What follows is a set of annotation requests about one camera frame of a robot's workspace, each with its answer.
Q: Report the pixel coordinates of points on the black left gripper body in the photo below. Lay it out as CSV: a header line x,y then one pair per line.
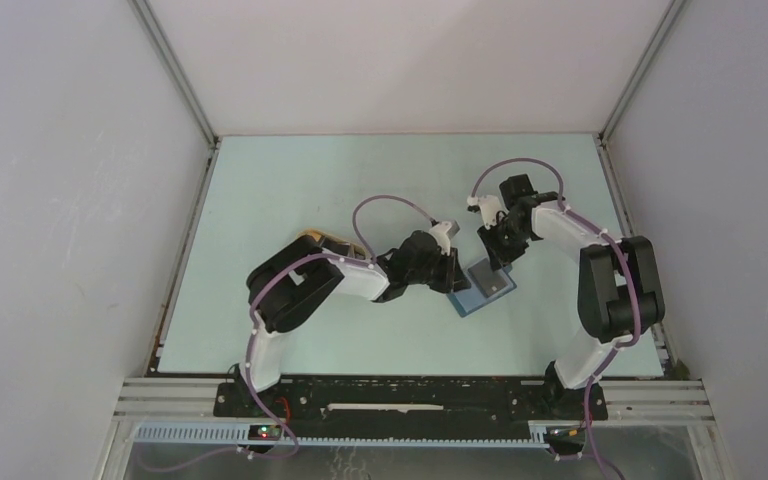
x,y
438,271

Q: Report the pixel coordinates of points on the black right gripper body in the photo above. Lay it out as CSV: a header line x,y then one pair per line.
x,y
505,225

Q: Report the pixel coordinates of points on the blue card holder wallet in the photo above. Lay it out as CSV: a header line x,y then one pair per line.
x,y
469,301

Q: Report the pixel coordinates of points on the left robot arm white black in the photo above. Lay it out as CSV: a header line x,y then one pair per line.
x,y
288,288

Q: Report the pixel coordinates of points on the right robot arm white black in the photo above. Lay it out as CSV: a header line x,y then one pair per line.
x,y
619,294

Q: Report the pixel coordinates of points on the beige oval card tray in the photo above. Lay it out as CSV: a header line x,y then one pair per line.
x,y
335,244

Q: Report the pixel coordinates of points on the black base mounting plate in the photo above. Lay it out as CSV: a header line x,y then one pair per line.
x,y
448,408

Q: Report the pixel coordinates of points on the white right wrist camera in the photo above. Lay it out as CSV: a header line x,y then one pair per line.
x,y
489,207

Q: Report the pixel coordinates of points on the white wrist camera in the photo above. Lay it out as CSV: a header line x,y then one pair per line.
x,y
489,207
443,232

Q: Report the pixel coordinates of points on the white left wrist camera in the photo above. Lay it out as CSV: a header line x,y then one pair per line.
x,y
443,232

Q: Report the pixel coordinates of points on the aluminium frame rail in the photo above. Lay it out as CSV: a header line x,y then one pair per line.
x,y
630,402

